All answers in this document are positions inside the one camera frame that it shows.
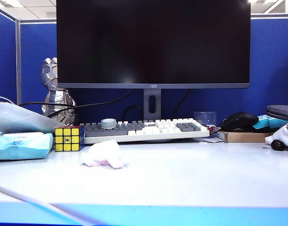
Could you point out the white wet wipe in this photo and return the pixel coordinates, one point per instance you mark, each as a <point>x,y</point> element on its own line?
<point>106,155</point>

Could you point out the light blue wet wipes pack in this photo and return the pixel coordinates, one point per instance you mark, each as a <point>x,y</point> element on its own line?
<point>18,146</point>

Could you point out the white and grey keyboard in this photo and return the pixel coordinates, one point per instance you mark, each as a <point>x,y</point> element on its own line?
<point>146,130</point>

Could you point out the clear tape roll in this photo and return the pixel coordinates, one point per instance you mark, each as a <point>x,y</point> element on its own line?
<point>108,123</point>

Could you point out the clear glass cup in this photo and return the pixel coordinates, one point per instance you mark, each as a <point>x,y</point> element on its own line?
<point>205,117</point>

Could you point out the black computer monitor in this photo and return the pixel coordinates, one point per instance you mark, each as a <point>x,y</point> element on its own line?
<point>146,47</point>

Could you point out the Rubik's cube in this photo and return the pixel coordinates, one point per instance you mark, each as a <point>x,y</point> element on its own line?
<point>66,139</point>

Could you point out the black computer mouse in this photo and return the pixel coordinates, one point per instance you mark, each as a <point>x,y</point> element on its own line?
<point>239,120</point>

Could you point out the silver faceted figurine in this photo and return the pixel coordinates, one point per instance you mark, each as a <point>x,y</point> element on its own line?
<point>50,70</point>

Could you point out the flat brown cardboard box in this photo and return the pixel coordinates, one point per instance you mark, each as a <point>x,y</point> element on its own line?
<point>244,137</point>

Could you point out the teal and white packet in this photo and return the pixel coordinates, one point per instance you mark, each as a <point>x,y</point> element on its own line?
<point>265,121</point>

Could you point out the white leaf-shaped plate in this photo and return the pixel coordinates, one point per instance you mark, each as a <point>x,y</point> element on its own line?
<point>16,118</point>

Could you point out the grey zip pouch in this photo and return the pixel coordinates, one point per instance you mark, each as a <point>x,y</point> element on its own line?
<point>281,110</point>

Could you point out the wide blue office partition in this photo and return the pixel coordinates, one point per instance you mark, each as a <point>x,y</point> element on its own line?
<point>271,58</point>

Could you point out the white cloth bag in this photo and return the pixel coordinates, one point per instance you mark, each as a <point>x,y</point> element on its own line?
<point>286,134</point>

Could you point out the narrow blue office partition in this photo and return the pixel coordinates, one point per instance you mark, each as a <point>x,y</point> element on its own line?
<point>3,58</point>

